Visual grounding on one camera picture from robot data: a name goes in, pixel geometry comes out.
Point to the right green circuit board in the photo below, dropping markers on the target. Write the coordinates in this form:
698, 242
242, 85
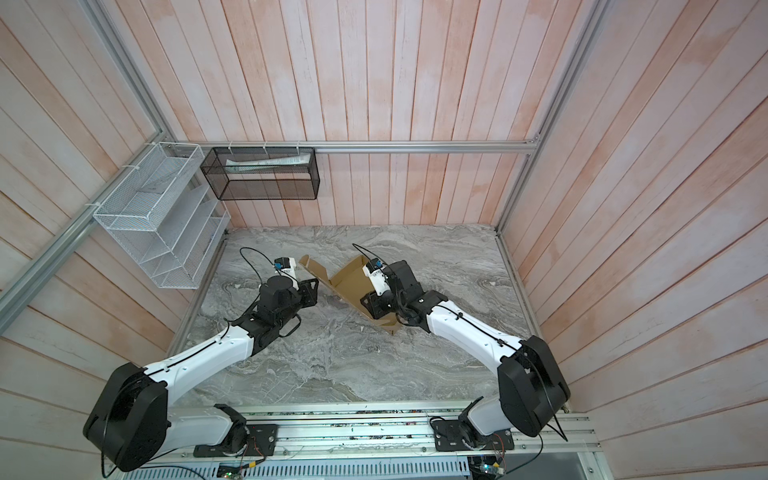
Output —
482, 470

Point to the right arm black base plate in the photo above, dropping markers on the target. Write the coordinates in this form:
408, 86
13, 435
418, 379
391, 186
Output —
458, 435

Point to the brown cardboard box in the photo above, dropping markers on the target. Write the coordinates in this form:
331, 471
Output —
351, 284

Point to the white slotted cable duct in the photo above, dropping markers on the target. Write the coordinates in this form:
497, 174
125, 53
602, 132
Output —
374, 468

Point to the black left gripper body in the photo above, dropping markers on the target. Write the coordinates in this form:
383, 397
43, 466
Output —
306, 295

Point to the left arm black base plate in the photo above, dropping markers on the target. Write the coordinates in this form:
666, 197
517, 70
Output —
257, 440

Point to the green circuit board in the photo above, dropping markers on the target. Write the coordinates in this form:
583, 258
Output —
230, 472
482, 470

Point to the white wire mesh shelf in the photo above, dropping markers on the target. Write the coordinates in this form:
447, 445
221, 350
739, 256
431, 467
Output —
169, 223

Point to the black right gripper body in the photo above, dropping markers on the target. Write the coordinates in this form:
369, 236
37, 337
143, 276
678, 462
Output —
388, 302

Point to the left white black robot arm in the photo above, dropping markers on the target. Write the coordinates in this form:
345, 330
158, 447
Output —
133, 421

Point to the aluminium mounting rail frame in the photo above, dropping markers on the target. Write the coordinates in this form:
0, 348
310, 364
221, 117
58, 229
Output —
398, 429

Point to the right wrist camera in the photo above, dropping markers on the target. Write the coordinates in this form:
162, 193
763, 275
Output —
373, 270

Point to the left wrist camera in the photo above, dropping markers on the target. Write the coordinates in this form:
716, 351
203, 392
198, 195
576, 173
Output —
285, 266

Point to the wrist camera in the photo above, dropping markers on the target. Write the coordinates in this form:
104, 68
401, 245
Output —
373, 270
285, 266

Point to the black wire mesh basket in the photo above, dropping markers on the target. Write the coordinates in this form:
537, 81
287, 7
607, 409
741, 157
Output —
278, 186

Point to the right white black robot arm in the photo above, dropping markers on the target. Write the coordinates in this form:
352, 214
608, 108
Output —
531, 386

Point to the left green circuit board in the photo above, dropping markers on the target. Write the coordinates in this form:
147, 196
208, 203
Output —
230, 472

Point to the white paper in black basket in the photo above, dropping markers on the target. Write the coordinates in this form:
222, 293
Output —
290, 164

